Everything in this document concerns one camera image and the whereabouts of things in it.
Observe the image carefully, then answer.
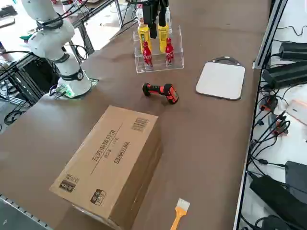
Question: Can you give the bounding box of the red cola bottle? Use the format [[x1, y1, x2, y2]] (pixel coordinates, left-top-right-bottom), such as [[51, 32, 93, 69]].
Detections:
[[165, 37, 175, 67], [142, 41, 154, 70]]

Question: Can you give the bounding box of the yellow drink bottle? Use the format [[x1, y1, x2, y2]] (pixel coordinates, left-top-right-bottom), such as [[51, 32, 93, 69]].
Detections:
[[137, 23, 151, 52], [157, 23, 170, 54]]

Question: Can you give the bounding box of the black equipment rack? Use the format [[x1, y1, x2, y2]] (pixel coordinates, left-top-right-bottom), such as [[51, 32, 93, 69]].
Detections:
[[0, 51, 60, 106]]

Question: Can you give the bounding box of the white power strip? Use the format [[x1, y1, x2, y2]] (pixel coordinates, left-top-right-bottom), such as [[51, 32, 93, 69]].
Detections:
[[289, 99, 307, 125]]

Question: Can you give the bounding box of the orange black barcode scanner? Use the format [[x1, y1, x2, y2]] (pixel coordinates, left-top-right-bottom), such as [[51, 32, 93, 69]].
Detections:
[[142, 82, 180, 105]]

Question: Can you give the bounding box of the aluminium table rail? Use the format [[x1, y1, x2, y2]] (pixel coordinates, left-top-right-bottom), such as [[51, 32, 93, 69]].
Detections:
[[0, 194, 52, 230]]

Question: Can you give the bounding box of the black power adapter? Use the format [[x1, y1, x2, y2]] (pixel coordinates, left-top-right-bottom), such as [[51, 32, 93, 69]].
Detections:
[[262, 61, 307, 89], [285, 161, 307, 193], [249, 175, 307, 218], [279, 42, 307, 61]]

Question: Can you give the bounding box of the orange handled brush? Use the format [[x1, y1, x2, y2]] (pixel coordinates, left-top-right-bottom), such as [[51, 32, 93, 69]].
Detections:
[[169, 197, 191, 230]]

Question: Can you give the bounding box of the white flat scale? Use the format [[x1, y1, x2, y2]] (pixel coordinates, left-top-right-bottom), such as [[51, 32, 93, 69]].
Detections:
[[195, 56, 246, 101]]

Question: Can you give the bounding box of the brown cardboard box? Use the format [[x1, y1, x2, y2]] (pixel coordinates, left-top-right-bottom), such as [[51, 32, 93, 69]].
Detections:
[[49, 104, 164, 230]]

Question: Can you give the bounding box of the aluminium frame post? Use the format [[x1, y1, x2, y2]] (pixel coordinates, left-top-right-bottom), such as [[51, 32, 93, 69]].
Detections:
[[253, 0, 288, 70]]

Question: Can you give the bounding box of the clear acrylic shelf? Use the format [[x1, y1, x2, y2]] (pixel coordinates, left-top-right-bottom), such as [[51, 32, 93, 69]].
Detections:
[[132, 25, 185, 74]]

